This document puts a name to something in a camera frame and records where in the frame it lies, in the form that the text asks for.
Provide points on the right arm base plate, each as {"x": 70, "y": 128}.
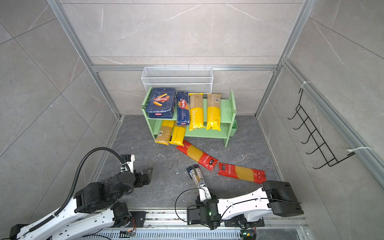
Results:
{"x": 241, "y": 222}

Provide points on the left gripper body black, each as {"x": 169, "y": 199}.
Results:
{"x": 138, "y": 182}

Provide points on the large yellow spaghetti bag front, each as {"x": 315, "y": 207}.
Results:
{"x": 178, "y": 135}

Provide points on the white wire mesh basket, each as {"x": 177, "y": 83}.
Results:
{"x": 183, "y": 79}

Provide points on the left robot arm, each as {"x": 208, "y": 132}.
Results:
{"x": 94, "y": 207}

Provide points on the black wire hook rack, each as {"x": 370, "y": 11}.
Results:
{"x": 315, "y": 136}

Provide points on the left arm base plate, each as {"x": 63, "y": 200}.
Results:
{"x": 137, "y": 220}

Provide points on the red spaghetti bag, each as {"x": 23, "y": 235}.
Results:
{"x": 198, "y": 155}
{"x": 242, "y": 173}

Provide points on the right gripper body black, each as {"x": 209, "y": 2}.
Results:
{"x": 198, "y": 206}

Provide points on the clear white-label spaghetti bag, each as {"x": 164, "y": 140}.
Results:
{"x": 195, "y": 173}

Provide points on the blue Barilla spaghetti box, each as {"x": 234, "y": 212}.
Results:
{"x": 183, "y": 109}

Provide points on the yellow spaghetti bag with lettering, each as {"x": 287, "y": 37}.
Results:
{"x": 196, "y": 111}

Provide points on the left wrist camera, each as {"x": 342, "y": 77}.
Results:
{"x": 127, "y": 165}

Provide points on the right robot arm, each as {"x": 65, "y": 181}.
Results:
{"x": 274, "y": 197}

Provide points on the green wooden two-tier shelf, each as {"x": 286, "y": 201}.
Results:
{"x": 228, "y": 121}

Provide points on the blue Barilla rigatoni box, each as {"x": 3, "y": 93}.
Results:
{"x": 161, "y": 104}

